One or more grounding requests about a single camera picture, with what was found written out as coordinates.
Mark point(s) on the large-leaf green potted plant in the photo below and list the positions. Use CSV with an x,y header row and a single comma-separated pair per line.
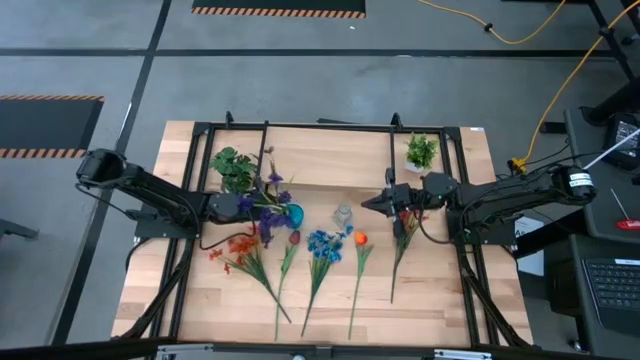
x,y
235,170

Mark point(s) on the dark grey side desk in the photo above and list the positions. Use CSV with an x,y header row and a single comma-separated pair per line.
x,y
600,210

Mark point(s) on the black rig beam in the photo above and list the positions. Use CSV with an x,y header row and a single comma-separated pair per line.
x,y
75,350

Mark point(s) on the black floor stand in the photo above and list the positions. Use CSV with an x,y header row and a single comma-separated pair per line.
x,y
615,105

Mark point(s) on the orange artificial tulip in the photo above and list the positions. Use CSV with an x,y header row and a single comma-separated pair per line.
x,y
361,238

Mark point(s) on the purple artificial flower bunch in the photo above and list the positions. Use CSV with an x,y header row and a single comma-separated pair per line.
x,y
272,220

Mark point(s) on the blue glass vase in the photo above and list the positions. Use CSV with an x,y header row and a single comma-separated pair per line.
x,y
296,216

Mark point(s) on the white rod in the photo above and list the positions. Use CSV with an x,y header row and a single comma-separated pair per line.
x,y
600,157

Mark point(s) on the clear glass vase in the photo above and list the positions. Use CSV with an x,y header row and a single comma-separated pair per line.
x,y
343,216

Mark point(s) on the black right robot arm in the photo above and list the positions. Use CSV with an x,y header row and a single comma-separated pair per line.
x,y
510,195

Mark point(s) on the black aluminium table frame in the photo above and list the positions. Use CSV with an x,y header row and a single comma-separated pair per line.
x,y
350,126

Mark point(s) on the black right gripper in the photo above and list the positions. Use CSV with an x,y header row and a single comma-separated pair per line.
x,y
410,197

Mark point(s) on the blue artificial flower bunch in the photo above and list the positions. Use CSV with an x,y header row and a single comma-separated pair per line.
x,y
325,245

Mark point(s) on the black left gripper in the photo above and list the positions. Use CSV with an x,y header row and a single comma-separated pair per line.
x,y
227,207

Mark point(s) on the red artificial flower bunch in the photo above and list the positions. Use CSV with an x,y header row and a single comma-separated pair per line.
x,y
402,245

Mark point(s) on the black hazard-striped floor mat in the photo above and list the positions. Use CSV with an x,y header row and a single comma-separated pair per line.
x,y
275,5
45,125

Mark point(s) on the orange artificial flower bunch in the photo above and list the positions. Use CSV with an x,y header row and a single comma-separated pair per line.
x,y
242,246

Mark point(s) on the white paper sheet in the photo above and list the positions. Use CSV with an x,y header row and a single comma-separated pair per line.
x,y
532,260

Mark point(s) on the black tablet device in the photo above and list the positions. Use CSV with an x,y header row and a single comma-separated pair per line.
x,y
620,129

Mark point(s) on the small green plant white pot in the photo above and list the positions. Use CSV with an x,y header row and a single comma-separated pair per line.
x,y
421,150

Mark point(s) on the black laptop keyboard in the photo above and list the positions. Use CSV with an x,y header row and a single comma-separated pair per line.
x,y
615,290

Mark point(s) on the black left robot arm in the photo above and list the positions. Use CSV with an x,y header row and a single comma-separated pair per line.
x,y
150,187

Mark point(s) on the dark red artificial tulip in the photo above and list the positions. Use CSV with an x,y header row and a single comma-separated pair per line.
x,y
295,237

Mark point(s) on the grey chair foot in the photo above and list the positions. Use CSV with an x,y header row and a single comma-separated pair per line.
x,y
15,229

